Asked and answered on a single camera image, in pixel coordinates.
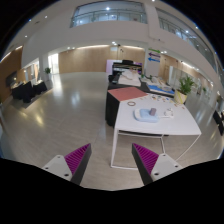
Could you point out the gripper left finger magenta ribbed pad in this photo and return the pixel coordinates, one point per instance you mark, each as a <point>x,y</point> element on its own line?
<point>72,166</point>

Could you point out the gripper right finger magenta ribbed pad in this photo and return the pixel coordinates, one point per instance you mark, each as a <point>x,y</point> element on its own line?
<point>153,166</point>

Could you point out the purple-grey charger plug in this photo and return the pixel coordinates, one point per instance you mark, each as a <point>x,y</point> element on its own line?
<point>152,111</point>

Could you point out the potted plant, yellow pot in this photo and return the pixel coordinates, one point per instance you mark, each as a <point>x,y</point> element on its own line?
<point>184,89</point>

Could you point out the table with blue mat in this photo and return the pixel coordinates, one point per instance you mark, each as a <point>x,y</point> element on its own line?
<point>160,90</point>

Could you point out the black table, pink top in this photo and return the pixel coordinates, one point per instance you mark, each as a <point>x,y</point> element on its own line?
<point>115,97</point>

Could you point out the black sofa group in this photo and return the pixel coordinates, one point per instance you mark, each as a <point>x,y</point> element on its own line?
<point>26,92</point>

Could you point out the small distant potted plant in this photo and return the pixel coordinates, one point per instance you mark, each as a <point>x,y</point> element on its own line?
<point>48,73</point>

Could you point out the white sign, coloured arrows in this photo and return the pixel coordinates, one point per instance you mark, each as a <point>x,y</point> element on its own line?
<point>153,62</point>

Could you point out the white metal-frame table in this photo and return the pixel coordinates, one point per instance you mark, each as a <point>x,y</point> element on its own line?
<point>174,119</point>

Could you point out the wall-mounted black screen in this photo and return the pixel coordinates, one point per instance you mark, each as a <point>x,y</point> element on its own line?
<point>11,78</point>

